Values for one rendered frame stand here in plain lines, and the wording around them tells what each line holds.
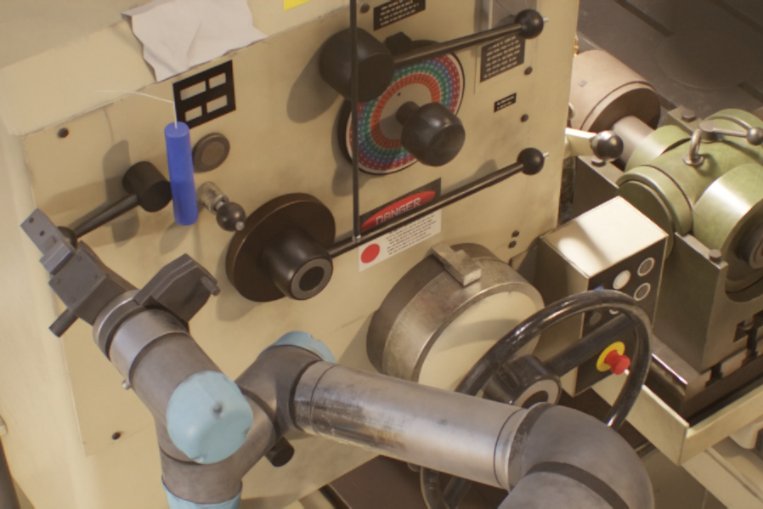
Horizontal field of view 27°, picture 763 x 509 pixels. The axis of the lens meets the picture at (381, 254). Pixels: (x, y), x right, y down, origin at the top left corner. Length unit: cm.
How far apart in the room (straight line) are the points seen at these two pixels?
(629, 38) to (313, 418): 180
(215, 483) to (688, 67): 184
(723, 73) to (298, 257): 150
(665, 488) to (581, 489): 180
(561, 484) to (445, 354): 74
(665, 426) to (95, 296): 128
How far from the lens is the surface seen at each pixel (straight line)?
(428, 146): 182
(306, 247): 184
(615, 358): 233
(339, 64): 174
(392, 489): 286
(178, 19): 169
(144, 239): 178
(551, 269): 224
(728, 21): 332
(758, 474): 284
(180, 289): 155
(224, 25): 171
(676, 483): 316
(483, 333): 206
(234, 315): 194
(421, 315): 205
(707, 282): 245
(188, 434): 146
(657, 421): 261
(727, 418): 265
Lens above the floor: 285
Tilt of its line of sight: 43 degrees down
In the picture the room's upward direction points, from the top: straight up
